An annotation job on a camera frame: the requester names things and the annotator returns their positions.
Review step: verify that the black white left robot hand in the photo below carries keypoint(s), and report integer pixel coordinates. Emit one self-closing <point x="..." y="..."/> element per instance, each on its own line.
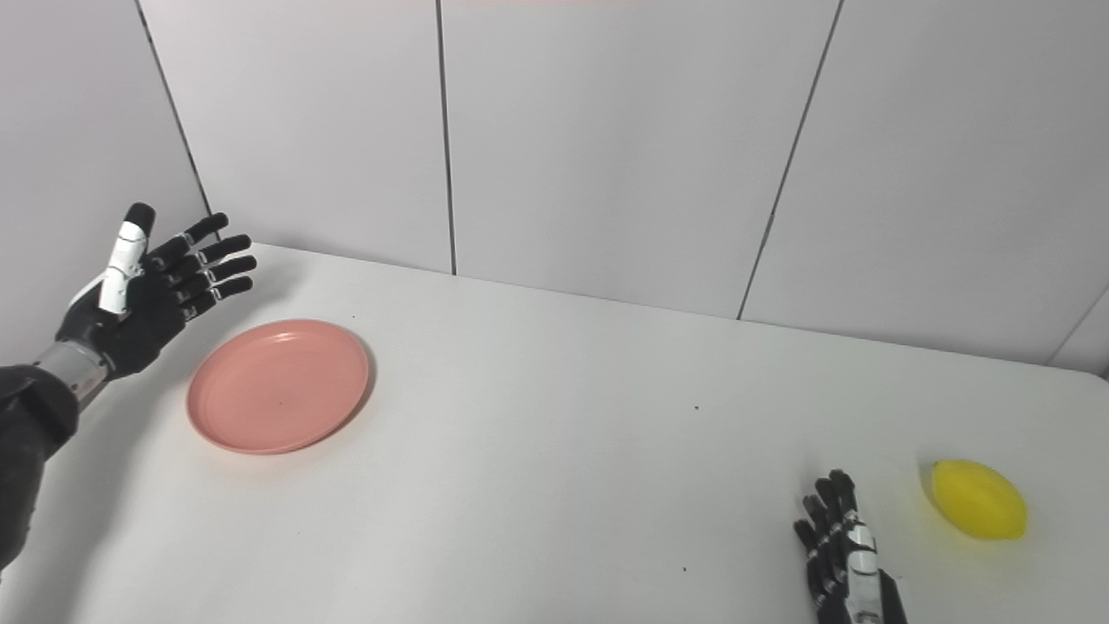
<point x="147" y="312"/>

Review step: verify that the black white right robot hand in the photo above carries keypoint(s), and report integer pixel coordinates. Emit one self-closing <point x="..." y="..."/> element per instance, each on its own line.
<point x="853" y="581"/>

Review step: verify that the yellow lemon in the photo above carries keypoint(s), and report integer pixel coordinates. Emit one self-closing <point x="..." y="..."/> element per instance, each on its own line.
<point x="979" y="500"/>

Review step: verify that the pink round plate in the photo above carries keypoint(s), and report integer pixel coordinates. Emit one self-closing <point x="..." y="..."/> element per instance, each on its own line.
<point x="277" y="386"/>

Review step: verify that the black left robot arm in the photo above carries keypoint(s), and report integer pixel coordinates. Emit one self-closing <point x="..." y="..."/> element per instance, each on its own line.
<point x="30" y="425"/>

